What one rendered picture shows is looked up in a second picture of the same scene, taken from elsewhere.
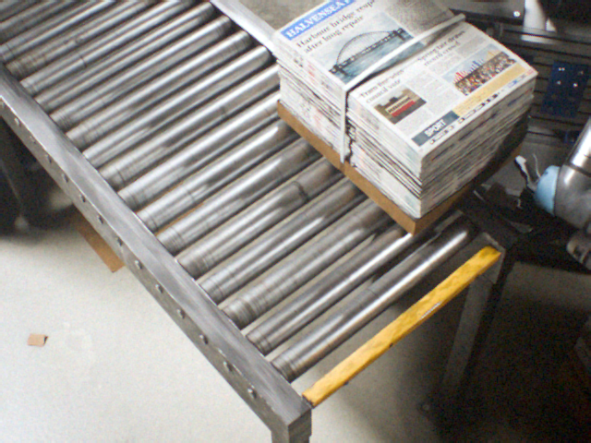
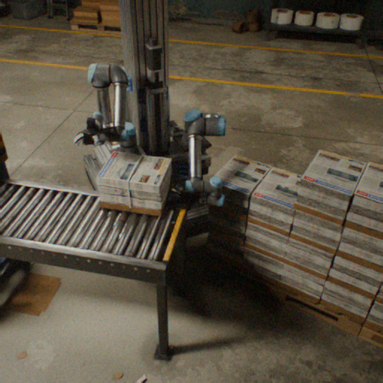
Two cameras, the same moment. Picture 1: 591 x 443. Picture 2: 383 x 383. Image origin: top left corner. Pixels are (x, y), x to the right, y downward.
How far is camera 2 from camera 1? 110 cm
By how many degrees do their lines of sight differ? 33
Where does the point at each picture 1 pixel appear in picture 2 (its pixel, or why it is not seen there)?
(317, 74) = (116, 182)
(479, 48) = (152, 159)
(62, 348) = (35, 351)
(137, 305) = (56, 320)
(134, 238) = (83, 253)
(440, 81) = (149, 170)
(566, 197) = (195, 185)
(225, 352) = (134, 263)
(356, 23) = (117, 166)
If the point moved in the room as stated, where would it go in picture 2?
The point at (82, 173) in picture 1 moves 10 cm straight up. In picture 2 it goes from (50, 247) to (46, 233)
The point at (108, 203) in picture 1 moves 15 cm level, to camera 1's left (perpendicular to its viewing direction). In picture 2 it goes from (66, 250) to (40, 263)
